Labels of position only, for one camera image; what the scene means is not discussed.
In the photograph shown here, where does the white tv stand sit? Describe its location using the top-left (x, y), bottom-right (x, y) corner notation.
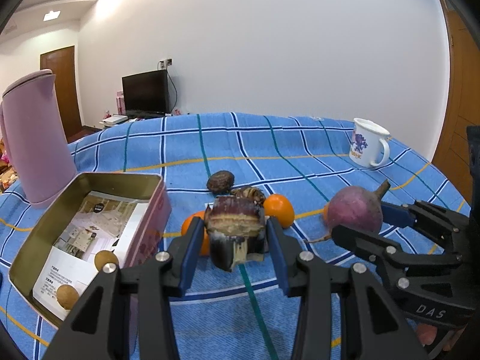
top-left (99, 115), bottom-right (128, 129)

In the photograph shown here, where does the cut purple yam piece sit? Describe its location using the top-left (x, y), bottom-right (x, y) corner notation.
top-left (204, 196), bottom-right (266, 272)

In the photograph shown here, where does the orange tangerine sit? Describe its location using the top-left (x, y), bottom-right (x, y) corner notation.
top-left (181, 209), bottom-right (212, 257)
top-left (263, 193), bottom-right (295, 229)

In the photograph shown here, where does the brown wooden door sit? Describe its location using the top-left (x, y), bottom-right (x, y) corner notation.
top-left (40, 46), bottom-right (82, 141)

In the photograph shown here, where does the brown wrinkled passion fruit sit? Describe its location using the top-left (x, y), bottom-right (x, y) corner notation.
top-left (230, 186), bottom-right (266, 206)

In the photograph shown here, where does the pink metal tin box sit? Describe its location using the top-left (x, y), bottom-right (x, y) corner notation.
top-left (9, 172), bottom-right (172, 328)

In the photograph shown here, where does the purple round turnip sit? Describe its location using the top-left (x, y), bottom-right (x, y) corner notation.
top-left (320, 180), bottom-right (391, 242)

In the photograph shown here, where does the blue plaid tablecloth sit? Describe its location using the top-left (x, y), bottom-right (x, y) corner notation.
top-left (0, 111), bottom-right (475, 360)

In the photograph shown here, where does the white enamel mug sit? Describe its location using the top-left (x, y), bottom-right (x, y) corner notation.
top-left (349, 118), bottom-right (391, 168)

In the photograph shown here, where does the dark wrinkled passion fruit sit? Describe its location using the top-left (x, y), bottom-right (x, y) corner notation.
top-left (207, 170), bottom-right (234, 194)

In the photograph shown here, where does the black television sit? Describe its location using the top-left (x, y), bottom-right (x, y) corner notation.
top-left (122, 70), bottom-right (170, 116)

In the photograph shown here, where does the small brown longan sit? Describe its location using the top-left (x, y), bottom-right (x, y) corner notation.
top-left (56, 284), bottom-right (80, 311)
top-left (94, 250), bottom-right (119, 272)

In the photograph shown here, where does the right hand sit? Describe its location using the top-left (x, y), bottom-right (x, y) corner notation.
top-left (416, 323), bottom-right (463, 351)

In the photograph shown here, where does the printed leaflet in tin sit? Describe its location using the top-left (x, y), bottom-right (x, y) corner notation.
top-left (32, 191), bottom-right (148, 320)

